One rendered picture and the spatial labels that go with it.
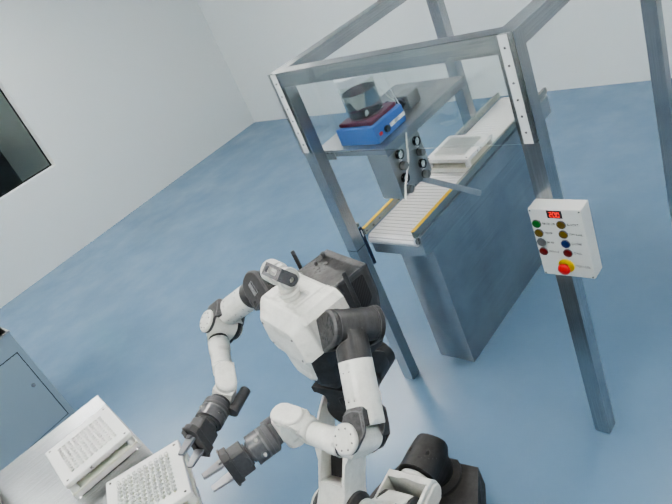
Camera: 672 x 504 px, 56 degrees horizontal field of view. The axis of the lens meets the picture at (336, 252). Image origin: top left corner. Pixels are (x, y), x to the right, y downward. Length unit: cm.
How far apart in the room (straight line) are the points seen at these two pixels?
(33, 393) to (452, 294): 258
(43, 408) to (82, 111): 379
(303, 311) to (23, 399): 278
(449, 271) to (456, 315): 23
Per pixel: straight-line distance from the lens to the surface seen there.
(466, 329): 311
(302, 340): 172
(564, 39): 570
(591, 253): 209
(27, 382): 423
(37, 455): 264
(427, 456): 244
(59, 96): 718
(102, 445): 230
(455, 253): 296
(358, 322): 161
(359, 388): 158
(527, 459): 278
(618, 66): 566
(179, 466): 200
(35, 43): 718
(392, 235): 273
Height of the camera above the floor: 215
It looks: 28 degrees down
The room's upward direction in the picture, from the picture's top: 25 degrees counter-clockwise
